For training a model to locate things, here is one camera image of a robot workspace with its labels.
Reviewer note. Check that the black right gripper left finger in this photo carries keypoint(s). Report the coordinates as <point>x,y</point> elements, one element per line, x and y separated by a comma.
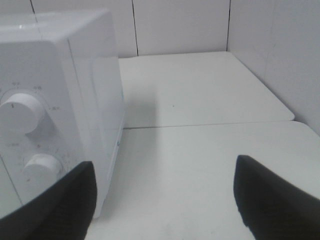
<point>62,212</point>

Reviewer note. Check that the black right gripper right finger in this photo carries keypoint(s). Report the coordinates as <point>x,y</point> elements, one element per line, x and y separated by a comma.
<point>271,207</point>

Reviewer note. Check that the white microwave oven body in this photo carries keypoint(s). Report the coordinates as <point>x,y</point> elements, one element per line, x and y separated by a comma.
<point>67,60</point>

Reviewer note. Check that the white microwave knob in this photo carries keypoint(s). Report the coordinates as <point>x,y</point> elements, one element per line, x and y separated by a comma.
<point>44,168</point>
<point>21,113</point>

